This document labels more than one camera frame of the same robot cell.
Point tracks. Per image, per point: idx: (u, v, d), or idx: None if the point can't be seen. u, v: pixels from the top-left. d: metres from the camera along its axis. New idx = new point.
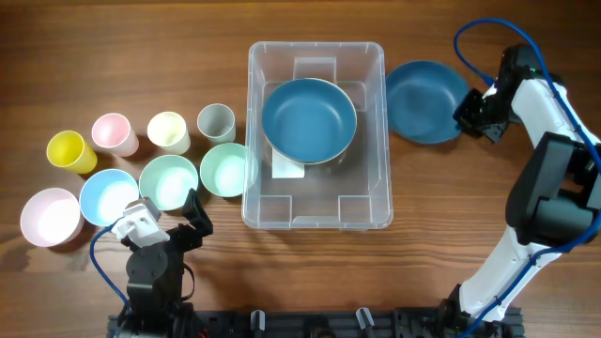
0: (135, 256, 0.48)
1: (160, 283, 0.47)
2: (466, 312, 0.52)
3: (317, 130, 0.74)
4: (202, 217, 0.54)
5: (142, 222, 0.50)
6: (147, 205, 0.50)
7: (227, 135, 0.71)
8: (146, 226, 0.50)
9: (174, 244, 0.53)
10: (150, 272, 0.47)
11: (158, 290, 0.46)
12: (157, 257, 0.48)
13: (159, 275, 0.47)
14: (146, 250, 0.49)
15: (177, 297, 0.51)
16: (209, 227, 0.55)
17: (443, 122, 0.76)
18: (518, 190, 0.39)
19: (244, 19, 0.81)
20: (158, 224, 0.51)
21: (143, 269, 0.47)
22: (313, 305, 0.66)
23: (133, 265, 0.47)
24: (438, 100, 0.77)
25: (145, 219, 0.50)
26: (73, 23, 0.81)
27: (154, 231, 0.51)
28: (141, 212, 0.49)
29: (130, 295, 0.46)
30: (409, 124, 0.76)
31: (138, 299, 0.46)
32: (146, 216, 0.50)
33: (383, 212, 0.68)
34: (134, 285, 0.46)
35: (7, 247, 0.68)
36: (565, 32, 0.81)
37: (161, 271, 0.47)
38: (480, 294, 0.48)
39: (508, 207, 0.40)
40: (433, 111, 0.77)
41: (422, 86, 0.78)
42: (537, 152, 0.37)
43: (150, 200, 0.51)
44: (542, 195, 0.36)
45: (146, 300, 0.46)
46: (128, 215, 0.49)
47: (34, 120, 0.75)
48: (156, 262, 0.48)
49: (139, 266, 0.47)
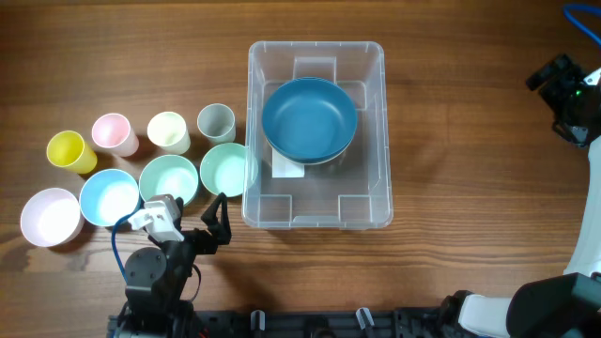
0: (134, 257, 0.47)
1: (159, 285, 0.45)
2: (461, 325, 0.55)
3: (315, 134, 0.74)
4: (223, 228, 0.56)
5: (158, 218, 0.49)
6: (167, 202, 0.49)
7: (227, 134, 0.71)
8: (159, 223, 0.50)
9: (185, 245, 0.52)
10: (149, 274, 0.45)
11: (157, 292, 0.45)
12: (156, 259, 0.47)
13: (158, 278, 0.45)
14: (146, 251, 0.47)
15: (179, 296, 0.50)
16: (226, 238, 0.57)
17: (339, 98, 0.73)
18: (517, 319, 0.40)
19: (244, 19, 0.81)
20: (172, 225, 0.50)
21: (142, 270, 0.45)
22: (314, 305, 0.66)
23: (132, 266, 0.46)
24: (311, 91, 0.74)
25: (161, 216, 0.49)
26: (74, 23, 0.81)
27: (168, 230, 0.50)
28: (160, 208, 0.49)
29: (130, 297, 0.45)
30: (320, 107, 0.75)
31: (136, 301, 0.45)
32: (162, 213, 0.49)
33: (383, 211, 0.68)
34: (133, 288, 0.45)
35: (7, 247, 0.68)
36: (567, 30, 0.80)
37: (160, 274, 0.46)
38: (471, 322, 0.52)
39: (510, 318, 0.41)
40: (321, 99, 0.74)
41: (300, 95, 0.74)
42: (562, 292, 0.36)
43: (171, 198, 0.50)
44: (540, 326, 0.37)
45: (146, 302, 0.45)
46: (146, 208, 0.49)
47: (34, 119, 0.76)
48: (155, 264, 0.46)
49: (139, 268, 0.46)
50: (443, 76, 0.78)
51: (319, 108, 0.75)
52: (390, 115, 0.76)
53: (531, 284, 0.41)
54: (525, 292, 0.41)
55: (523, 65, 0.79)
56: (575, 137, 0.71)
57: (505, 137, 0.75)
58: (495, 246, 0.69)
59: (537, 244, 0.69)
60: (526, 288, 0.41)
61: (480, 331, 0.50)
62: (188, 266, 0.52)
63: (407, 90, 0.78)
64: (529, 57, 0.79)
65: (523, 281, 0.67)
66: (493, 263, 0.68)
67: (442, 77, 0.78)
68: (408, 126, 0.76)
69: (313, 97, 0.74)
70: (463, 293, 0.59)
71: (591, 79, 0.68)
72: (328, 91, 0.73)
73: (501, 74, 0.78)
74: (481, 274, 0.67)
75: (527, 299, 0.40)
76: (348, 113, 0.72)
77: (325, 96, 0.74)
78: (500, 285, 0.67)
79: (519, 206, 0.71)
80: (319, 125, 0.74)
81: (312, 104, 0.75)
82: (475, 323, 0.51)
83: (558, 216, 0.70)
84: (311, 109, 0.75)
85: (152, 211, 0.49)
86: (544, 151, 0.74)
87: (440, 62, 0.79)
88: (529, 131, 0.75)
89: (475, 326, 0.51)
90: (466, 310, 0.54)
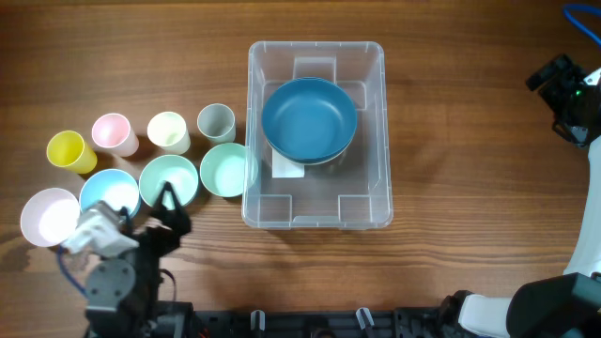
0: (95, 271, 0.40)
1: (127, 302, 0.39)
2: (461, 325, 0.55)
3: (315, 134, 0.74)
4: (176, 218, 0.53)
5: (95, 229, 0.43)
6: (100, 210, 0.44)
7: (227, 134, 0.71)
8: (102, 237, 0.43)
9: (146, 253, 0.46)
10: (115, 292, 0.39)
11: (124, 312, 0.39)
12: (121, 273, 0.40)
13: (126, 294, 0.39)
14: (109, 265, 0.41)
15: (151, 311, 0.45)
16: (187, 228, 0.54)
17: (338, 98, 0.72)
18: (516, 319, 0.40)
19: (244, 19, 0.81)
20: (116, 233, 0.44)
21: (104, 287, 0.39)
22: (314, 305, 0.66)
23: (93, 283, 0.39)
24: (310, 91, 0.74)
25: (99, 226, 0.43)
26: (74, 23, 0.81)
27: (117, 238, 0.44)
28: (92, 219, 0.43)
29: (91, 319, 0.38)
30: (320, 107, 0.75)
31: (101, 323, 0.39)
32: (100, 223, 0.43)
33: (383, 211, 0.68)
34: (95, 309, 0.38)
35: (7, 247, 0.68)
36: (567, 30, 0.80)
37: (127, 289, 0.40)
38: (471, 322, 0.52)
39: (510, 318, 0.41)
40: (321, 99, 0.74)
41: (299, 95, 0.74)
42: (563, 290, 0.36)
43: (105, 207, 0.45)
44: (540, 325, 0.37)
45: (111, 324, 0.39)
46: (80, 225, 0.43)
47: (34, 119, 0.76)
48: (120, 278, 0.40)
49: (102, 284, 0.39)
50: (443, 76, 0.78)
51: (319, 107, 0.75)
52: (390, 115, 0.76)
53: (530, 284, 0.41)
54: (524, 292, 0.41)
55: (523, 65, 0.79)
56: (575, 137, 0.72)
57: (505, 137, 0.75)
58: (495, 246, 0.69)
59: (536, 244, 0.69)
60: (526, 289, 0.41)
61: (480, 331, 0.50)
62: (154, 275, 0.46)
63: (407, 90, 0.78)
64: (529, 57, 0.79)
65: (523, 281, 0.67)
66: (493, 263, 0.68)
67: (442, 77, 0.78)
68: (408, 126, 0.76)
69: (313, 96, 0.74)
70: (463, 293, 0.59)
71: (591, 79, 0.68)
72: (328, 90, 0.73)
73: (501, 74, 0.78)
74: (482, 274, 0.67)
75: (526, 299, 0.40)
76: (347, 112, 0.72)
77: (324, 96, 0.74)
78: (500, 285, 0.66)
79: (519, 206, 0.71)
80: (319, 124, 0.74)
81: (312, 104, 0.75)
82: (475, 323, 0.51)
83: (558, 216, 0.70)
84: (311, 109, 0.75)
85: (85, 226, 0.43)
86: (544, 151, 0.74)
87: (440, 62, 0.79)
88: (529, 131, 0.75)
89: (475, 326, 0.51)
90: (466, 310, 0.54)
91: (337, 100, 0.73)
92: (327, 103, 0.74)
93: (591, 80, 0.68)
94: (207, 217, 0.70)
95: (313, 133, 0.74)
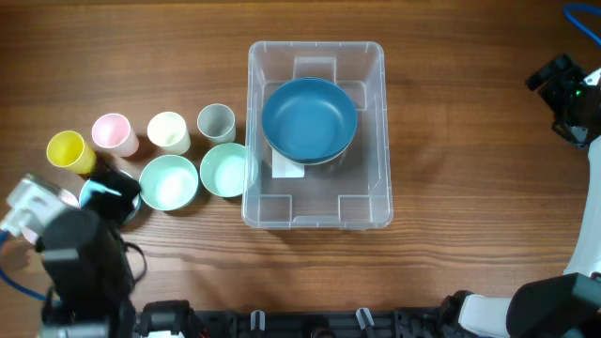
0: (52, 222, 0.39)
1: (89, 248, 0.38)
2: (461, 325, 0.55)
3: (315, 134, 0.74)
4: None
5: (35, 201, 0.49)
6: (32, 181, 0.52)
7: (227, 134, 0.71)
8: (40, 206, 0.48)
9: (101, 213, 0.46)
10: (75, 237, 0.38)
11: (87, 258, 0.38)
12: (81, 219, 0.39)
13: (87, 238, 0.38)
14: (65, 213, 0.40)
15: (119, 270, 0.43)
16: None
17: (338, 97, 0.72)
18: (516, 319, 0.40)
19: (244, 19, 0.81)
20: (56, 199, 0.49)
21: (63, 234, 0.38)
22: (314, 304, 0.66)
23: (53, 230, 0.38)
24: (310, 91, 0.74)
25: (38, 196, 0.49)
26: (73, 23, 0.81)
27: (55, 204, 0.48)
28: (32, 190, 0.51)
29: (53, 268, 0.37)
30: (320, 107, 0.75)
31: (63, 274, 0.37)
32: (38, 193, 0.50)
33: (383, 211, 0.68)
34: (55, 254, 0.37)
35: (7, 247, 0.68)
36: (567, 30, 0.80)
37: (88, 233, 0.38)
38: (471, 323, 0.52)
39: (510, 318, 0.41)
40: (320, 99, 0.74)
41: (299, 95, 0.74)
42: (562, 289, 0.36)
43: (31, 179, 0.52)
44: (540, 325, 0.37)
45: (74, 271, 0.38)
46: (21, 201, 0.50)
47: (34, 119, 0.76)
48: (80, 223, 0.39)
49: (60, 229, 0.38)
50: (442, 77, 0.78)
51: (318, 107, 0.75)
52: (390, 115, 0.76)
53: (530, 284, 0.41)
54: (524, 291, 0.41)
55: (523, 66, 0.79)
56: (575, 137, 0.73)
57: (504, 137, 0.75)
58: (495, 246, 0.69)
59: (536, 244, 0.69)
60: (525, 288, 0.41)
61: (480, 332, 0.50)
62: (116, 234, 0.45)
63: (407, 90, 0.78)
64: (529, 57, 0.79)
65: (523, 281, 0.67)
66: (493, 263, 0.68)
67: (442, 78, 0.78)
68: (408, 126, 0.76)
69: (312, 96, 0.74)
70: (463, 293, 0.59)
71: (591, 79, 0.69)
72: (327, 89, 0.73)
73: (501, 74, 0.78)
74: (482, 274, 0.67)
75: (526, 299, 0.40)
76: (347, 112, 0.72)
77: (324, 95, 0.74)
78: (500, 285, 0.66)
79: (519, 206, 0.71)
80: (319, 124, 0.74)
81: (311, 104, 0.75)
82: (475, 323, 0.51)
83: (558, 216, 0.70)
84: (311, 108, 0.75)
85: (26, 194, 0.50)
86: (544, 151, 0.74)
87: (440, 62, 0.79)
88: (529, 131, 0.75)
89: (475, 326, 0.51)
90: (466, 311, 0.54)
91: (337, 99, 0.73)
92: (327, 102, 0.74)
93: (591, 80, 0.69)
94: (207, 217, 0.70)
95: (313, 133, 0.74)
